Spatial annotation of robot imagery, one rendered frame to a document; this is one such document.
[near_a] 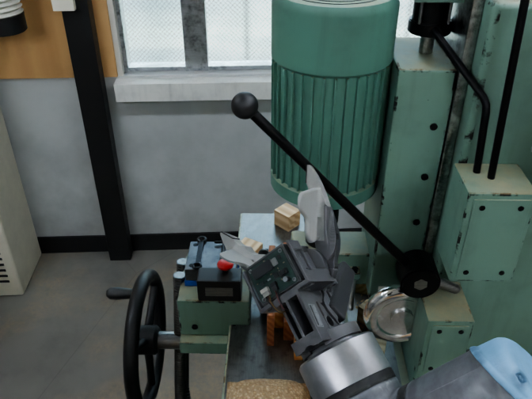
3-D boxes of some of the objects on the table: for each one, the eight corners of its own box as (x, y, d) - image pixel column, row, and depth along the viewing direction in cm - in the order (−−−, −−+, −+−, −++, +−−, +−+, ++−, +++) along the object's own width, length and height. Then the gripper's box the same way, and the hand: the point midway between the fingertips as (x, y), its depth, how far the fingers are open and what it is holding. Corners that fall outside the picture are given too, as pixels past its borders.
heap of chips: (227, 381, 98) (226, 367, 96) (309, 383, 98) (310, 369, 96) (222, 428, 91) (222, 414, 89) (312, 431, 90) (313, 416, 88)
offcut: (274, 224, 136) (274, 209, 134) (286, 216, 138) (286, 202, 136) (287, 232, 133) (288, 217, 131) (299, 224, 136) (300, 210, 134)
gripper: (389, 304, 55) (296, 142, 63) (242, 392, 63) (176, 239, 70) (417, 301, 62) (332, 156, 70) (283, 380, 70) (219, 242, 78)
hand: (265, 199), depth 73 cm, fingers open, 14 cm apart
